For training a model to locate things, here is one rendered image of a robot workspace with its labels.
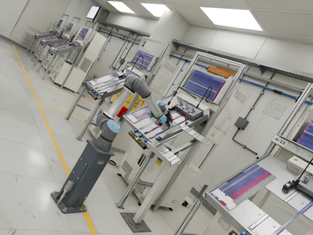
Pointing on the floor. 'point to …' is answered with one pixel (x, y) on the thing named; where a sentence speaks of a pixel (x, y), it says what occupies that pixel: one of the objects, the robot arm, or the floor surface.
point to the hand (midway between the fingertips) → (168, 127)
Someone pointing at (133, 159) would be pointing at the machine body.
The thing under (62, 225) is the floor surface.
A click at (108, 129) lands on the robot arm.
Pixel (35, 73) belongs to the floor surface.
